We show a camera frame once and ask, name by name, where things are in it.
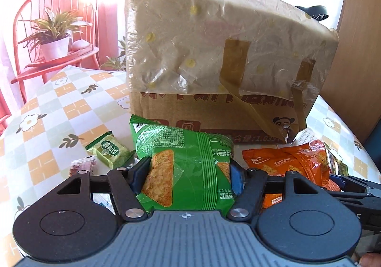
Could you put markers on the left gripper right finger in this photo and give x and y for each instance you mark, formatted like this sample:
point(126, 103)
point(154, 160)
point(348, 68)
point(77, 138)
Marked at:
point(248, 187)

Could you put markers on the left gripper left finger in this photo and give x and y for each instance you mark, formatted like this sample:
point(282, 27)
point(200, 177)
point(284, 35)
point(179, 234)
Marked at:
point(125, 184)

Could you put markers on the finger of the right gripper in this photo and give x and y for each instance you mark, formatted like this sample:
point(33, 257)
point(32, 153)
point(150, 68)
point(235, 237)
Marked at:
point(355, 188)

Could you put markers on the red brown jelly packet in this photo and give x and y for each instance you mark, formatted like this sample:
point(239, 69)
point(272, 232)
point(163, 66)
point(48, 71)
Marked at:
point(84, 164)

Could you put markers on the orange chips bag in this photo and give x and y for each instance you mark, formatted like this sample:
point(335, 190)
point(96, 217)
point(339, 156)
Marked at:
point(310, 160)

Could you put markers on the green chips bag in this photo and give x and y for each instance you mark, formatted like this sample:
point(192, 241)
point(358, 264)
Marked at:
point(188, 170)

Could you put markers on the gold red snack packet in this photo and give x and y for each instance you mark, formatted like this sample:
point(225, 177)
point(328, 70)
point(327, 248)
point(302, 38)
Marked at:
point(336, 166)

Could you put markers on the person's hand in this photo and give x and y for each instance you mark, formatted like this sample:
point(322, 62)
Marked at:
point(370, 260)

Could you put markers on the small green snack packet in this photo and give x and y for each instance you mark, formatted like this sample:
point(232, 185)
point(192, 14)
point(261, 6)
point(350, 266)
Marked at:
point(109, 150)

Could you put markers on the floral checkered tablecloth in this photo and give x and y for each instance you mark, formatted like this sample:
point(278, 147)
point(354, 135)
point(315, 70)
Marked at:
point(51, 131)

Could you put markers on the wooden board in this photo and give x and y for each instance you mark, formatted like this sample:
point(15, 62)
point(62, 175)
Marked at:
point(352, 88)

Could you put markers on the lined cardboard box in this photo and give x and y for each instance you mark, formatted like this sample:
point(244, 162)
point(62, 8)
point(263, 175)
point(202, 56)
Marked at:
point(251, 69)

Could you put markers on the printed room backdrop cloth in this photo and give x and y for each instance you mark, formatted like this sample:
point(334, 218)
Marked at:
point(50, 34)

